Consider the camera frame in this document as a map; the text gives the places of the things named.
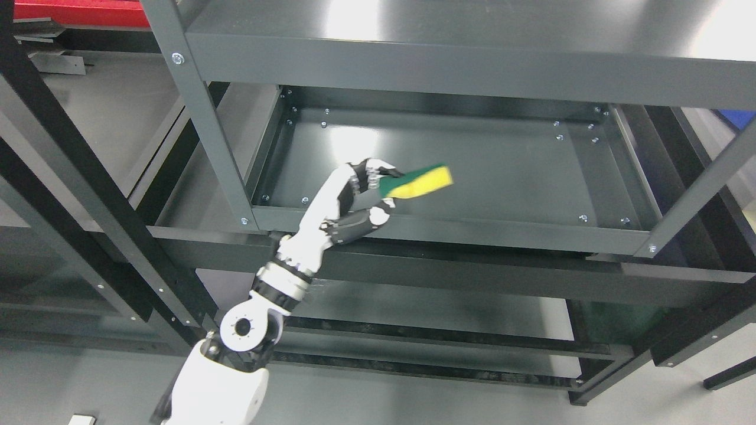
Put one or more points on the red plastic bin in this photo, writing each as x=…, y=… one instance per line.
x=124, y=14

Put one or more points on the green yellow sponge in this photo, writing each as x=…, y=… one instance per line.
x=416, y=183

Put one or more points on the dark grey metal shelf unit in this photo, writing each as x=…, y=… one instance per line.
x=577, y=174

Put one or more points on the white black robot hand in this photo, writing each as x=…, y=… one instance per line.
x=302, y=253

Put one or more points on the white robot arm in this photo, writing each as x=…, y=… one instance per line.
x=225, y=377

